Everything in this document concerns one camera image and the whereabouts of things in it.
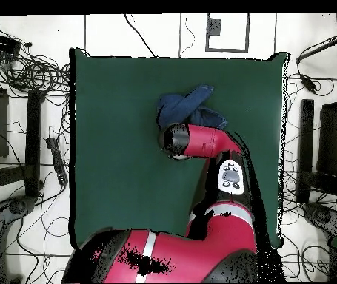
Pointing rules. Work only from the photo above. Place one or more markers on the black electronics box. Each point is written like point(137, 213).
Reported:
point(0, 41)

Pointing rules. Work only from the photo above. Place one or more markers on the black power adapter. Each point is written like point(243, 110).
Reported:
point(308, 82)

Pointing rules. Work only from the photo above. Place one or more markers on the dark grey square plate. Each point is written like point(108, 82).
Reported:
point(213, 27)

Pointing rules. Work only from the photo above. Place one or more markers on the grey square floor frame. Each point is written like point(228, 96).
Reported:
point(247, 32)

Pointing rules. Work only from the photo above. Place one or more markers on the dark green table cloth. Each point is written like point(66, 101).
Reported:
point(120, 148)

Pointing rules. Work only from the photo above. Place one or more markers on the black stand bar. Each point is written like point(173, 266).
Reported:
point(306, 148)
point(34, 142)

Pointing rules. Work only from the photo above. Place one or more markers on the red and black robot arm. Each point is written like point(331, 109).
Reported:
point(203, 142)

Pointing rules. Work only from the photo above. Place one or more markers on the black power strip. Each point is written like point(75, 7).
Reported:
point(58, 162)

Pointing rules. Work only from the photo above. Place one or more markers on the blue denim jeans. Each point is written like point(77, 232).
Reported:
point(180, 106)

